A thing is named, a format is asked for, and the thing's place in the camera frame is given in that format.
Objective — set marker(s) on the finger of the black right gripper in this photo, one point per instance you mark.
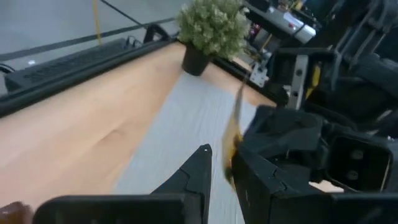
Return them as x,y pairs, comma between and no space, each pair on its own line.
298,168
280,127

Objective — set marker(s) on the grey woven placemat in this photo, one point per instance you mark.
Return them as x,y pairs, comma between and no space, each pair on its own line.
186,124

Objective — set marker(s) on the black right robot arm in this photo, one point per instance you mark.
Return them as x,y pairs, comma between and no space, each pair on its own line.
357,62

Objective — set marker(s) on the small green potted plant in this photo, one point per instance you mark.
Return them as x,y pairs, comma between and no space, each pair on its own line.
214,28

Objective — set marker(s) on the white cylindrical container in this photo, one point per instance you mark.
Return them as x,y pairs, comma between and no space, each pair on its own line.
292,25

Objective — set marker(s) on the orange mango tea packet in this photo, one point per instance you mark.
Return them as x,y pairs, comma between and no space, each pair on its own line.
234,130

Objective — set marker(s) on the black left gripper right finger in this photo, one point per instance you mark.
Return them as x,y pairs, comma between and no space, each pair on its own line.
258,186

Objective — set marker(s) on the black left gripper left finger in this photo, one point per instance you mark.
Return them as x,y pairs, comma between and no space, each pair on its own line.
196,183

